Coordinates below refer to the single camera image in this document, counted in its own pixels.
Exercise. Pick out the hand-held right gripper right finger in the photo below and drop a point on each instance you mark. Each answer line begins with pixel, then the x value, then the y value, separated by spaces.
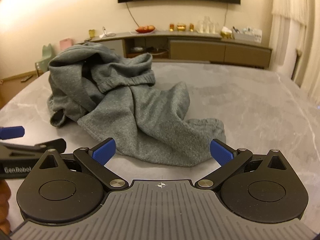
pixel 221 152

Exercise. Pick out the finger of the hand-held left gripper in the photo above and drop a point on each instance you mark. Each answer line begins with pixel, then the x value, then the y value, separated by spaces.
pixel 51 145
pixel 12 132

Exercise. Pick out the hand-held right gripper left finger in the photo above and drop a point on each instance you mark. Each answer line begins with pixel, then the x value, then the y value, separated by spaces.
pixel 103 152

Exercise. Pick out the grey sweatpants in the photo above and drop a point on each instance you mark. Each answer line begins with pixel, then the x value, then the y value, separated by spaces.
pixel 150 130

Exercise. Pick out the person's left hand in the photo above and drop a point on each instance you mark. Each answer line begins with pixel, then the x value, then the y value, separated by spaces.
pixel 3 205

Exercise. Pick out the green plastic chair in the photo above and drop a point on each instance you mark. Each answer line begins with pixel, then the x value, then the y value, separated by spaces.
pixel 44 57

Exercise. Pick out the pink plastic chair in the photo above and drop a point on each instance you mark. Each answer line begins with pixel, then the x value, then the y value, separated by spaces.
pixel 65 44

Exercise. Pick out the long grey brown sideboard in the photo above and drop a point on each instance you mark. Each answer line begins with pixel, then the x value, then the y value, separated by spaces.
pixel 195 48

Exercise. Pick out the small gold cup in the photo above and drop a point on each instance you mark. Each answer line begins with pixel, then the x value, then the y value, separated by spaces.
pixel 92 34

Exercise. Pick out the gold tissue box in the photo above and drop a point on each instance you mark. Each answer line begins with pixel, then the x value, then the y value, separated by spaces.
pixel 226 33

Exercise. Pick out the grey organizer box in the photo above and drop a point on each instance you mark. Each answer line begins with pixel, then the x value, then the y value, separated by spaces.
pixel 246 35

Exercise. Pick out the cluster of clear glasses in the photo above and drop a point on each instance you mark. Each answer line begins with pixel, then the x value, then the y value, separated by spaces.
pixel 207 26

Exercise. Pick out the small gold ornament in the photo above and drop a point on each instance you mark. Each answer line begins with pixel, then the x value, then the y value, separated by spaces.
pixel 191 27
pixel 171 27

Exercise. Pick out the red fruit plate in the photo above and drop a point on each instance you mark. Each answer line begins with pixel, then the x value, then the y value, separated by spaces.
pixel 145 29

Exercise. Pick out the gold bowl ornament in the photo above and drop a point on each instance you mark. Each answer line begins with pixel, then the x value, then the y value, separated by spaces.
pixel 181 27

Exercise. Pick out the white curtain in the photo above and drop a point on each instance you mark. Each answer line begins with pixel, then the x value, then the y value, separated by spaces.
pixel 300 42

